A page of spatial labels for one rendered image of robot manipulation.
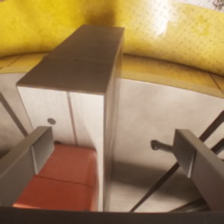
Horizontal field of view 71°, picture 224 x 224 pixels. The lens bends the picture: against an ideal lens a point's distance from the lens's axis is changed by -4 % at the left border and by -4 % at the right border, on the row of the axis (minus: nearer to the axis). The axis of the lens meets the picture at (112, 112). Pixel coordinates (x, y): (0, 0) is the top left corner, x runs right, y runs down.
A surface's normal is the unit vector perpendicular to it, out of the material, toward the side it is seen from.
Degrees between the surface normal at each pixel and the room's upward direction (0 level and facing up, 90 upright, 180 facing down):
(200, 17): 0
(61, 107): 0
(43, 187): 97
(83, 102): 0
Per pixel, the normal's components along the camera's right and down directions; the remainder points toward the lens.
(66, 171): 0.04, -0.83
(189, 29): -0.14, 0.65
